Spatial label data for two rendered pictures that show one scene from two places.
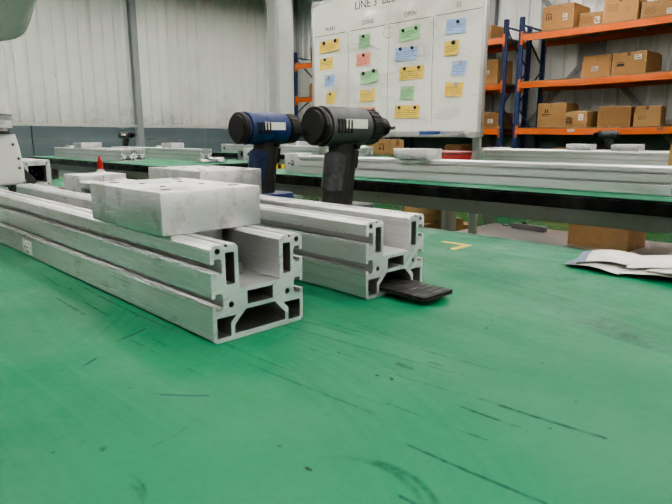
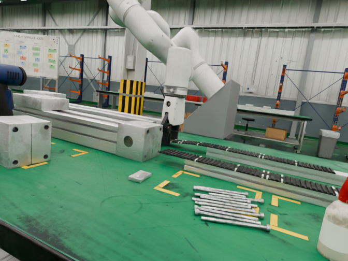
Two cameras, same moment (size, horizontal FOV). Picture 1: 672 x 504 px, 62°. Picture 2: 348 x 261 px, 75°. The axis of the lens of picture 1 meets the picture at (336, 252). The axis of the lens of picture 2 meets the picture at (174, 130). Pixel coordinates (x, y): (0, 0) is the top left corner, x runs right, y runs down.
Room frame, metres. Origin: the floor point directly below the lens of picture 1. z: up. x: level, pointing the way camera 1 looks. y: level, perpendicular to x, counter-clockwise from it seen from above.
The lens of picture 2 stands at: (1.87, 0.38, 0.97)
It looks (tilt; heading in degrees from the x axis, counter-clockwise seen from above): 9 degrees down; 159
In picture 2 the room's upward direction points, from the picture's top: 7 degrees clockwise
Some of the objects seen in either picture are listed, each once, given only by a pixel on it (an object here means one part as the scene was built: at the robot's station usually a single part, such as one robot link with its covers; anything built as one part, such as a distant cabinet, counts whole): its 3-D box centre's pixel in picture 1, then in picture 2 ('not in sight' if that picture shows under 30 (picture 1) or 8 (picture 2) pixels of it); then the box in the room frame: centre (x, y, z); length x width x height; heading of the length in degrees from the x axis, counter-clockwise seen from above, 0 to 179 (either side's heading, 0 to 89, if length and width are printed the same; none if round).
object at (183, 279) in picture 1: (87, 232); (81, 116); (0.77, 0.35, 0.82); 0.80 x 0.10 x 0.09; 44
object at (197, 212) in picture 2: not in sight; (227, 217); (1.58, 0.60, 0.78); 0.11 x 0.01 x 0.01; 63
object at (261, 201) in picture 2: not in sight; (235, 197); (1.52, 0.66, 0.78); 0.11 x 0.01 x 0.01; 64
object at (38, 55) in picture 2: not in sight; (29, 75); (-4.75, -1.03, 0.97); 1.51 x 0.50 x 1.95; 65
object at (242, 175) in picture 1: (204, 188); (41, 105); (0.90, 0.21, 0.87); 0.16 x 0.11 x 0.07; 44
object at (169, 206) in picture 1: (173, 215); (44, 98); (0.59, 0.17, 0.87); 0.16 x 0.11 x 0.07; 44
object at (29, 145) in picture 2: not in sight; (25, 139); (1.26, 0.24, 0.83); 0.11 x 0.10 x 0.10; 130
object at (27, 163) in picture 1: (28, 173); not in sight; (1.98, 1.08, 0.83); 0.11 x 0.10 x 0.10; 138
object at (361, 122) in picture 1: (355, 176); not in sight; (0.92, -0.03, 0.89); 0.20 x 0.08 x 0.22; 136
